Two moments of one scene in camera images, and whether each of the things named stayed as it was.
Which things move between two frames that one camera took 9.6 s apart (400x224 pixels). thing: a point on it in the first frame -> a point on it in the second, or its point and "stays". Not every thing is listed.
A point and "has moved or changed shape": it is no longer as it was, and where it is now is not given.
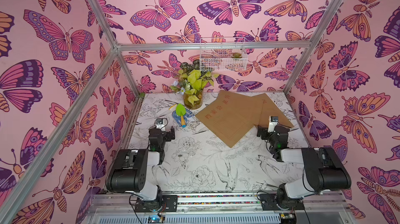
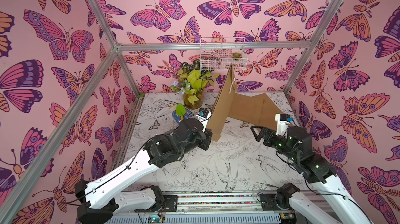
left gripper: x=167 y=135 -> x=205 y=137
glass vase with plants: x=191 y=82 stays
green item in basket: x=236 y=55 stays
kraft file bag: x=230 y=115 has moved or changed shape
